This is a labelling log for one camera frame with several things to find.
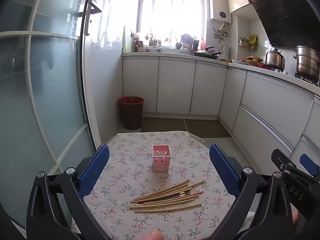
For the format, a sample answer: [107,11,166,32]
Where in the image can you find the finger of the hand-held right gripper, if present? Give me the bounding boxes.
[299,154,320,177]
[271,149,313,180]

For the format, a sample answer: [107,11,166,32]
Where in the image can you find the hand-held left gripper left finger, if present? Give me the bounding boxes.
[26,144,110,240]

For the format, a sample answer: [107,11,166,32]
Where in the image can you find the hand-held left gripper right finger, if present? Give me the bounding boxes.
[209,144,293,240]

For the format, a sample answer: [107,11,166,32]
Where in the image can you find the pile of wooden chopsticks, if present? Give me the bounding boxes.
[129,179,205,213]

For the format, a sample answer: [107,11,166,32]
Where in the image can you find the black chopstick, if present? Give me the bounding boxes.
[144,191,190,202]
[137,192,192,204]

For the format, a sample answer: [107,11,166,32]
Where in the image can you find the pink perforated chopstick holder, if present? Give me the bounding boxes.
[152,145,172,172]

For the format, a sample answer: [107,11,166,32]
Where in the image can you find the person's right hand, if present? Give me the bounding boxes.
[292,209,300,231]

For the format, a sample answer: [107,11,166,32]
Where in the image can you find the person's left hand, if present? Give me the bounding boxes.
[145,229,165,240]

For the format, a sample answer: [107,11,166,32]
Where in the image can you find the white cabinet drawer front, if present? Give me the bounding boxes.
[240,72,314,148]
[231,105,295,155]

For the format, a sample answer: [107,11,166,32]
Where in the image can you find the brown floor mat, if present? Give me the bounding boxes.
[184,119,232,138]
[141,117,188,132]

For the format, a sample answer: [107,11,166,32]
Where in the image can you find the floral tablecloth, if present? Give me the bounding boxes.
[71,131,255,240]

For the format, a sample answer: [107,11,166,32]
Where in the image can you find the dark brown trash bin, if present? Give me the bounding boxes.
[119,96,145,130]

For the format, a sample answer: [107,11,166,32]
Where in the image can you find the white cabinet door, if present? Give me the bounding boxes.
[219,69,248,130]
[157,57,196,114]
[190,61,227,117]
[123,57,159,113]

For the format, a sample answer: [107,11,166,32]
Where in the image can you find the red trash bag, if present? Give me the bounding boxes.
[119,96,145,106]

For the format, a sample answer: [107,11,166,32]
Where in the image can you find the gas stove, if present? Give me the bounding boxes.
[282,71,320,87]

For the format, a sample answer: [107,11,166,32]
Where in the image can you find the frosted glass door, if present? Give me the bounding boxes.
[0,0,100,230]

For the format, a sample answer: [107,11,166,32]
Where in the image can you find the stainless steel steamer pot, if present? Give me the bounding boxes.
[293,44,320,83]

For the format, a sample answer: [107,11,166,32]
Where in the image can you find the stainless steel kettle pot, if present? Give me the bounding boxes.
[265,47,286,71]

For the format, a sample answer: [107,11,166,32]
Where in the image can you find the plate of food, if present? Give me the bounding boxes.
[244,55,265,65]

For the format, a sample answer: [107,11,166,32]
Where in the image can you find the black frying pan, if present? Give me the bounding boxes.
[192,50,222,60]

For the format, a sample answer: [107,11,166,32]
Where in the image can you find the grey plastic bag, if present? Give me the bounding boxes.
[181,33,194,50]

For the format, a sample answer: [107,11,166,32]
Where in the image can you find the water heater pipes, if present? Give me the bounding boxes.
[212,20,230,43]

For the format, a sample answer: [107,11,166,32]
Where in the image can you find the row of small dark bottles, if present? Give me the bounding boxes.
[144,33,170,47]

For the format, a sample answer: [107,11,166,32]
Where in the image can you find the black range hood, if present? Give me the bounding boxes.
[248,0,320,50]

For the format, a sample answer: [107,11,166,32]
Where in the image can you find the white water heater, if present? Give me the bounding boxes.
[209,0,232,22]

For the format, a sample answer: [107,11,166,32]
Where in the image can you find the kitchen window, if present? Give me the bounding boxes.
[137,0,208,48]

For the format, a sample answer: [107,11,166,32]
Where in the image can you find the metal door handle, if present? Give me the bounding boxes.
[84,0,102,36]

